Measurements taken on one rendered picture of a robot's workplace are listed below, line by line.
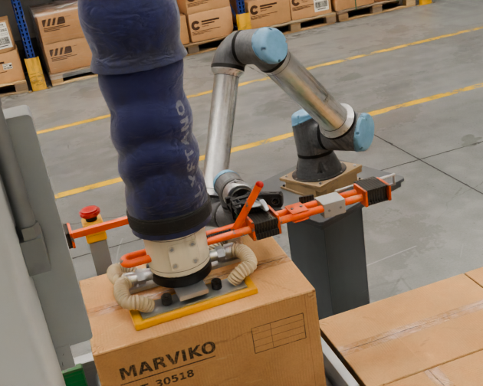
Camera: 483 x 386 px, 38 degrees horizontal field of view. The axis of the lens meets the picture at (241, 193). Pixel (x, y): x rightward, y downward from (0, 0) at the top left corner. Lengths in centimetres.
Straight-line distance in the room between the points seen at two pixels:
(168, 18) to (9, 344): 108
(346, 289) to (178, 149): 155
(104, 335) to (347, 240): 142
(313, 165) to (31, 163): 213
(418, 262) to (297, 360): 193
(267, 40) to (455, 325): 111
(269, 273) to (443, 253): 203
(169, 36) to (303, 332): 86
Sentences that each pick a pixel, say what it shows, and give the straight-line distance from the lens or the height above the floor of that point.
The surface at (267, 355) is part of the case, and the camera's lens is 195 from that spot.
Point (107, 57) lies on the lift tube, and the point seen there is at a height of 164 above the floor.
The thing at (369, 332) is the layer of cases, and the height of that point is 54.
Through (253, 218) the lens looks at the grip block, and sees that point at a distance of 197.
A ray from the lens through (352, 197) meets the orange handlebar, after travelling 205.
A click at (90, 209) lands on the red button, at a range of 239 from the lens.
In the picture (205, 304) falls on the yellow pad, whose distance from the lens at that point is 187.
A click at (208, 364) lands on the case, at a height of 82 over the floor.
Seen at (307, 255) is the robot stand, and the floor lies 46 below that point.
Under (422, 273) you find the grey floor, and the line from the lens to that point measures 374.
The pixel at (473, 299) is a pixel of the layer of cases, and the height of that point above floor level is 54.
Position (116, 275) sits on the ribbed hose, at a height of 104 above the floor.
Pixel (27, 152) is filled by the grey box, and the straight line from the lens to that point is 81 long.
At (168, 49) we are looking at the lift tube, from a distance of 167.
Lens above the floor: 197
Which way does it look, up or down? 24 degrees down
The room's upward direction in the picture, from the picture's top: 9 degrees counter-clockwise
